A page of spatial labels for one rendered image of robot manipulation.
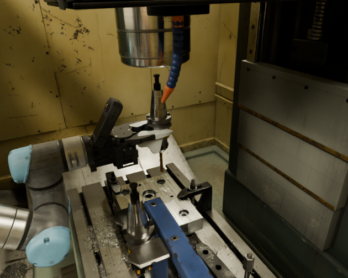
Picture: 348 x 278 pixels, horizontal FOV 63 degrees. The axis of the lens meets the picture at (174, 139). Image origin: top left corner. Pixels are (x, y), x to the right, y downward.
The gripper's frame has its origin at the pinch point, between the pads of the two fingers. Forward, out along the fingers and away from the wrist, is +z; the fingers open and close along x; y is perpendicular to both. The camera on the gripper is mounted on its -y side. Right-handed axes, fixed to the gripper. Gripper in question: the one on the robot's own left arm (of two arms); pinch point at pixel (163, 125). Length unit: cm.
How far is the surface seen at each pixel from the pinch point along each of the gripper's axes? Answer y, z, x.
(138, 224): 8.4, -14.8, 22.0
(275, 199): 39, 42, 1
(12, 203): 68, -56, -86
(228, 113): 42, 81, -85
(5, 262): 68, -57, -44
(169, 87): -15.1, -5.3, 17.2
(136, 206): 4.5, -14.7, 21.4
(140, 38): -22.2, -6.3, 5.9
